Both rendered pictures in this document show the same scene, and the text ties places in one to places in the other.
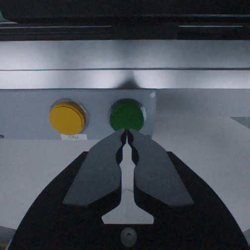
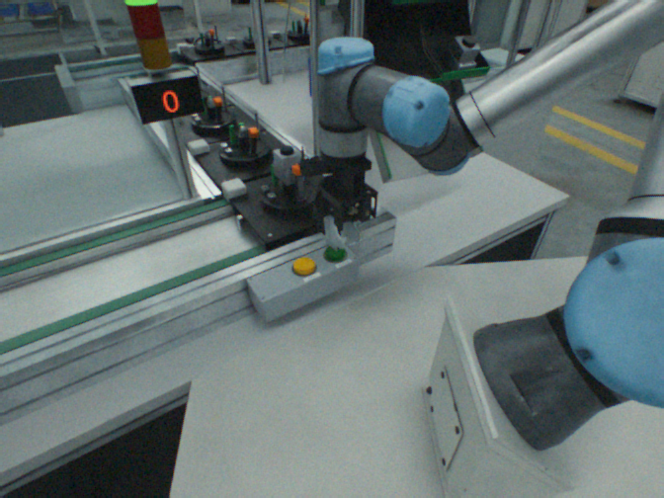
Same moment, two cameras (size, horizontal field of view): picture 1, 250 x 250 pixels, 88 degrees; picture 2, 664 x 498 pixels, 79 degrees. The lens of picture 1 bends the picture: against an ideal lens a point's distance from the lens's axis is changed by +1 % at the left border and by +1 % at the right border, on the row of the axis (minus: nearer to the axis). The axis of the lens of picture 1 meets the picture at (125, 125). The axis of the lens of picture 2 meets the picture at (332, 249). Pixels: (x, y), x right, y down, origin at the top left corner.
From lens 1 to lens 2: 0.75 m
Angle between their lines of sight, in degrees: 74
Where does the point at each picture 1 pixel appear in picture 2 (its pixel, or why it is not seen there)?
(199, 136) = (422, 288)
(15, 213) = not seen: outside the picture
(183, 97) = (377, 273)
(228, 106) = (413, 262)
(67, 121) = (304, 263)
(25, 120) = (278, 281)
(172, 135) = (399, 297)
